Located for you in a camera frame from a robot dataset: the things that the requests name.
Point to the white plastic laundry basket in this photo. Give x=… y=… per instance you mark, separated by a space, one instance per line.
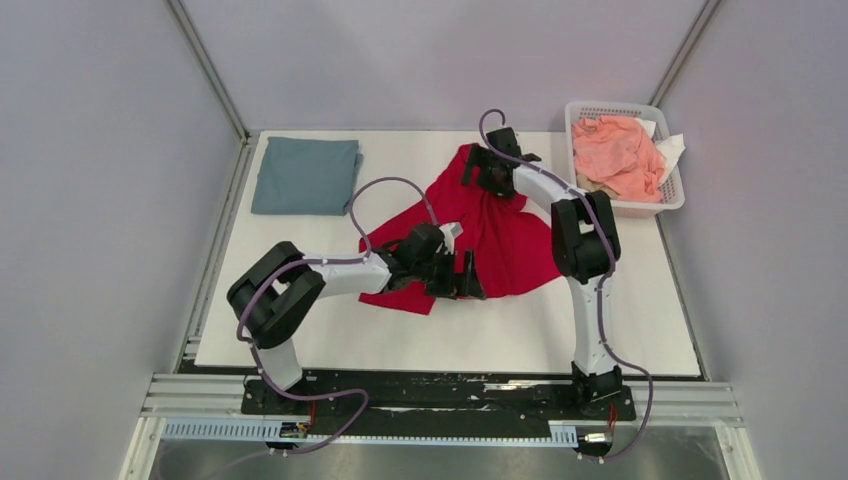
x=671 y=187

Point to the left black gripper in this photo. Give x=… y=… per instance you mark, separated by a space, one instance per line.
x=457 y=284

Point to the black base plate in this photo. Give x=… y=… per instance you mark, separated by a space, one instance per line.
x=431 y=404

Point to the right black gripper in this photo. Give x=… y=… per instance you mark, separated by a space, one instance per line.
x=479 y=156

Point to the folded blue grey t shirt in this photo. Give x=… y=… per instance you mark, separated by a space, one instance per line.
x=306 y=177

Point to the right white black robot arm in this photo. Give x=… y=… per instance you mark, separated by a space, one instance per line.
x=585 y=248

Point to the white slotted cable duct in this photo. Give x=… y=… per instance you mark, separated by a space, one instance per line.
x=272 y=431

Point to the peach pink t shirt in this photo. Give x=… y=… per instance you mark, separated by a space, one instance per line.
x=616 y=151

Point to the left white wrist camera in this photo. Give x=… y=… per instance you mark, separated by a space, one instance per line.
x=451 y=231

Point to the red t shirt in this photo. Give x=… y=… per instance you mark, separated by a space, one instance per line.
x=512 y=248

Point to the beige t shirt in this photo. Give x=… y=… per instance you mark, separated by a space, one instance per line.
x=589 y=185

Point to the white t shirt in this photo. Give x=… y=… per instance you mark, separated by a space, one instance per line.
x=670 y=148

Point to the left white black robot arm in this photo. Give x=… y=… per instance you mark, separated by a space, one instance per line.
x=273 y=298

